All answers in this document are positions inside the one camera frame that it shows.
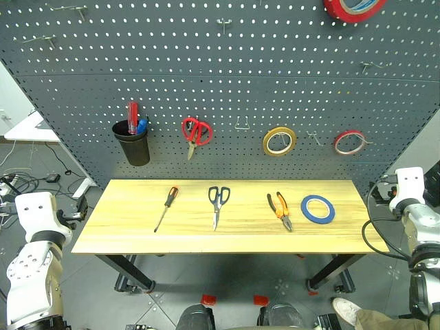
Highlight black boxy device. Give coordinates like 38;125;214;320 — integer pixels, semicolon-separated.
424;168;440;208

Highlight red handled scissors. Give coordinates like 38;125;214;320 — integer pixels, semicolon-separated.
181;116;214;161

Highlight long metal peg hook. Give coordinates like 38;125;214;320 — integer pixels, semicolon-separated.
360;60;389;74
51;5;89;23
22;35;58;49

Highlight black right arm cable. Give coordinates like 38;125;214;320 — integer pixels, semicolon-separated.
361;181;413;262

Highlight red handled screwdriver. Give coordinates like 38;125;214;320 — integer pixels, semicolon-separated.
127;101;139;135

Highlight grey pegboard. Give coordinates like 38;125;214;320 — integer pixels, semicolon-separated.
0;0;440;189

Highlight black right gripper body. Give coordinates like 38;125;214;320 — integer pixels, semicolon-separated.
369;173;399;207

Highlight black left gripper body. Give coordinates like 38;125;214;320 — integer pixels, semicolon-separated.
56;205;83;230

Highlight orange black screwdriver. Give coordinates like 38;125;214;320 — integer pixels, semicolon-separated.
153;186;179;234

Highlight white shoe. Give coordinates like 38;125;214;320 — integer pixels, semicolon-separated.
332;297;363;327

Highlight black table leg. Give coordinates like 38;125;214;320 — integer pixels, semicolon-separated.
96;254;156;294
307;254;358;294

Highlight black plastic cup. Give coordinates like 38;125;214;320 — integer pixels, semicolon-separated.
111;118;151;167

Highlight orange black pliers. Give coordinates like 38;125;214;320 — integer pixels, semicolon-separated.
267;192;294;232

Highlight black handled scissors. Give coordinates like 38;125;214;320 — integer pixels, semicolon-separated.
208;186;231;232

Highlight wide red tape roll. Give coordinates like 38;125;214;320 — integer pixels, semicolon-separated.
322;0;388;24

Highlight blue tape roll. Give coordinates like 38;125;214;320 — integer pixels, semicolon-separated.
300;195;336;226

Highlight thin red tape roll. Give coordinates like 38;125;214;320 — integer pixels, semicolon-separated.
334;129;374;156

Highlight yellow tape roll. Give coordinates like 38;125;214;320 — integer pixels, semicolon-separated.
263;126;298;157

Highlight khaki trouser leg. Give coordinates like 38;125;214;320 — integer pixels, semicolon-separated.
353;307;430;330

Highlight dark rounded shape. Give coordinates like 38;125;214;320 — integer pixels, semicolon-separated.
175;304;217;330
257;302;304;330

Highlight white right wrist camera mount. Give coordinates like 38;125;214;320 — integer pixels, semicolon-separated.
390;166;428;211

